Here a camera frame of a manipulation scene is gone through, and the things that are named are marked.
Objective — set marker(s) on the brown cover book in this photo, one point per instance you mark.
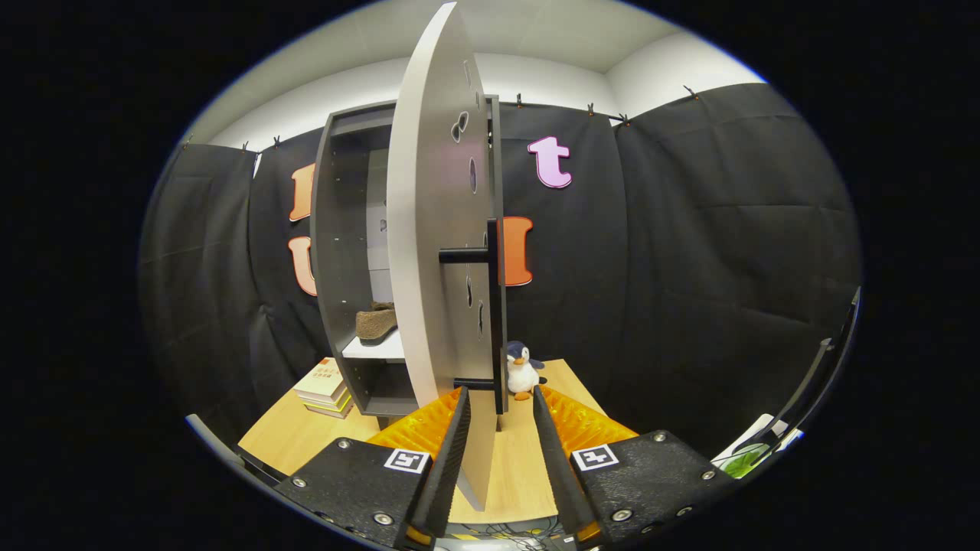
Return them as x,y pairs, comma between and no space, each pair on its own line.
333,414

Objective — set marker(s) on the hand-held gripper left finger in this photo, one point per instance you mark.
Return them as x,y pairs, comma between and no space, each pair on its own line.
444,474

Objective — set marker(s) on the beige shoe cabinet door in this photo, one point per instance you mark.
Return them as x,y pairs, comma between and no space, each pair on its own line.
429,229

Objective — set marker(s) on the row of black clips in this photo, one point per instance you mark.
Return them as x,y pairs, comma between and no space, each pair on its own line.
590,109

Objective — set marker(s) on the white and green object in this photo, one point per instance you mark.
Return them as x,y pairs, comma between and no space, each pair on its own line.
746,459

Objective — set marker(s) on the dark grey shoe cabinet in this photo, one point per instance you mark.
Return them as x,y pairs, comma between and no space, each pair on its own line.
337,268

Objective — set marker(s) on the yellow edged book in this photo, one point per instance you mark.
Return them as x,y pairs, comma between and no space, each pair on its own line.
337,404

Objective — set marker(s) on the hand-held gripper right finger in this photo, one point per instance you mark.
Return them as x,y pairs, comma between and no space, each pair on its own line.
563,474

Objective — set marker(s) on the black backdrop cloth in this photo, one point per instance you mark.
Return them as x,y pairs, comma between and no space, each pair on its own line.
689,268

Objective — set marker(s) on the black metal stand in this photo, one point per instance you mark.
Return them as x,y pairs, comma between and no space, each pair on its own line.
810,375

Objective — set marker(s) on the penguin plush toy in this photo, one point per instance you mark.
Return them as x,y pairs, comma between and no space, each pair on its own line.
523,375

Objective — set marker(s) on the brown fluffy shoe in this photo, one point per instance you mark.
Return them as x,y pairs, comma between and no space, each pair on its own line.
375,325

